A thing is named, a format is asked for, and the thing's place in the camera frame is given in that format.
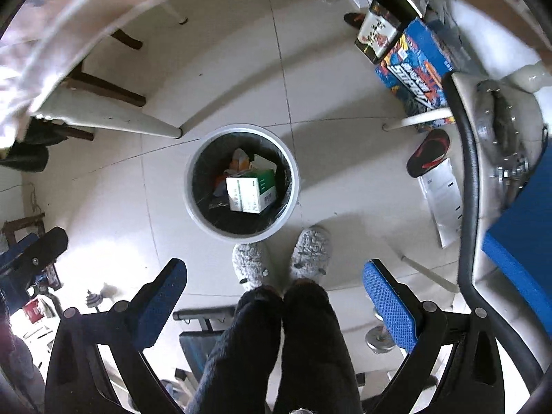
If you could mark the flat white carton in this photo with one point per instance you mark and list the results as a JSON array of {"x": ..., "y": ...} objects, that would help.
[{"x": 444, "y": 202}]

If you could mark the orange plastic wrapper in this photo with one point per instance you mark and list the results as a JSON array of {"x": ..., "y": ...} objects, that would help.
[{"x": 239, "y": 160}]

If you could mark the person's dark trousers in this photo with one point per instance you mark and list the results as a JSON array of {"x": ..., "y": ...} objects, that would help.
[{"x": 302, "y": 345}]

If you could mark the small metal dumbbell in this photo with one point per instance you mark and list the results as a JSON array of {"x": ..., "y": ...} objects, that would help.
[
  {"x": 379, "y": 338},
  {"x": 97, "y": 299}
]

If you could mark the green and white medicine box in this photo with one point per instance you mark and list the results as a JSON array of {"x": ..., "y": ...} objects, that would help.
[{"x": 252, "y": 189}]

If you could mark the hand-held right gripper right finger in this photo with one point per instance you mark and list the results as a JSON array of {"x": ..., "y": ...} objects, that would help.
[{"x": 390, "y": 306}]

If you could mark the blue printed cardboard box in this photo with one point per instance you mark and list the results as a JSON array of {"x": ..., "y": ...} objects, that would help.
[{"x": 414, "y": 73}]

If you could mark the black white and gold box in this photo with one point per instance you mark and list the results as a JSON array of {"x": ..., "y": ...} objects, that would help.
[{"x": 379, "y": 30}]

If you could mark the white trash bin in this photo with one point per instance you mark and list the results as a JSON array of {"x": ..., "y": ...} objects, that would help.
[{"x": 282, "y": 189}]

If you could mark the black metal frame stool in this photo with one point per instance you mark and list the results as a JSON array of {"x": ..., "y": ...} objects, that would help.
[{"x": 202, "y": 312}]

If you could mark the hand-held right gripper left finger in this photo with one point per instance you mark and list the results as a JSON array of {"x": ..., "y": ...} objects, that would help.
[{"x": 164, "y": 297}]

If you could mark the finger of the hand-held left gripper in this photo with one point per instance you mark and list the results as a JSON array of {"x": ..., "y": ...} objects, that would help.
[
  {"x": 47, "y": 246},
  {"x": 17, "y": 246}
]

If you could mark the red and black sandal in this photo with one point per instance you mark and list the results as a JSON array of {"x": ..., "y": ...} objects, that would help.
[
  {"x": 427, "y": 155},
  {"x": 353, "y": 19}
]

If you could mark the grey fluffy slipper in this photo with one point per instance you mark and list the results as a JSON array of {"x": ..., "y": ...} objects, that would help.
[
  {"x": 310, "y": 252},
  {"x": 252, "y": 263}
]

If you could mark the person's left forearm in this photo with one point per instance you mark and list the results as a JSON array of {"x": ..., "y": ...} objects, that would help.
[{"x": 13, "y": 353}]

